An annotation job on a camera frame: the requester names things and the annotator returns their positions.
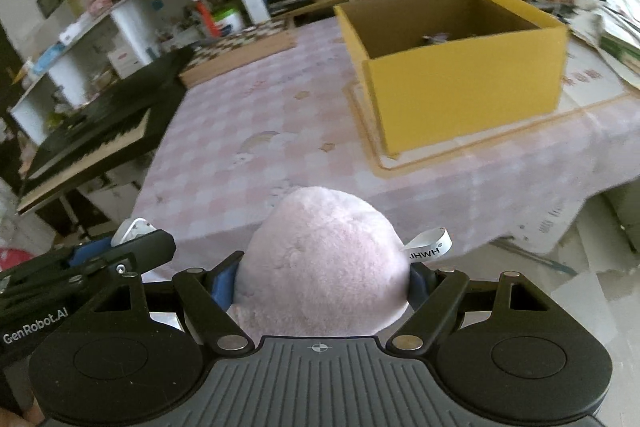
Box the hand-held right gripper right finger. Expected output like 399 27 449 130
385 263 556 354

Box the pink plush toy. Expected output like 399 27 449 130
234 187 453 338

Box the white tub with green lid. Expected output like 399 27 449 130
212 6 246 38

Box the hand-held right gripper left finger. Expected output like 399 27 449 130
90 251 253 354

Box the yellow cardboard box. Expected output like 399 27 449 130
333 0 570 158

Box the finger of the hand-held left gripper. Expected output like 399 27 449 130
0 239 115 289
65 229 177 283

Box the green book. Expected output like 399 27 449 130
599 24 640 75

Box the flat beige cardboard sheet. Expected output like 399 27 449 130
346 57 635 180

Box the white paper bag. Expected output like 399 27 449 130
107 47 138 78

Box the black electronic keyboard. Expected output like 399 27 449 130
16 44 197 214

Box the wooden chessboard box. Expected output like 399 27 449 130
178 18 297 88

